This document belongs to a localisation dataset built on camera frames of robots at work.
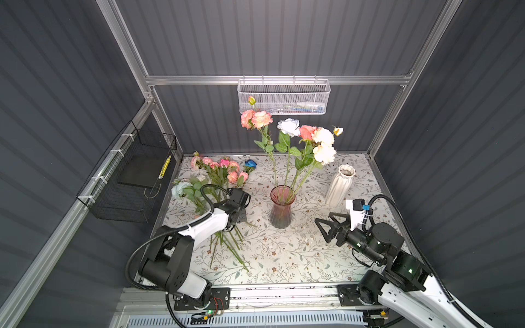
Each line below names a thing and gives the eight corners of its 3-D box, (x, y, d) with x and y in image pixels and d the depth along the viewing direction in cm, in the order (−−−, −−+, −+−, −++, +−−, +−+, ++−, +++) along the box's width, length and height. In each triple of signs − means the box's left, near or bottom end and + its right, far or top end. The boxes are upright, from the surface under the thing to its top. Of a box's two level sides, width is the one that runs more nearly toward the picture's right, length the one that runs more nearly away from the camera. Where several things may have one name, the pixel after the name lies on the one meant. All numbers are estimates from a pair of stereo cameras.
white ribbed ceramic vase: (325, 205, 101) (338, 176, 83) (327, 193, 106) (339, 162, 87) (338, 209, 100) (354, 179, 81) (340, 196, 104) (355, 166, 86)
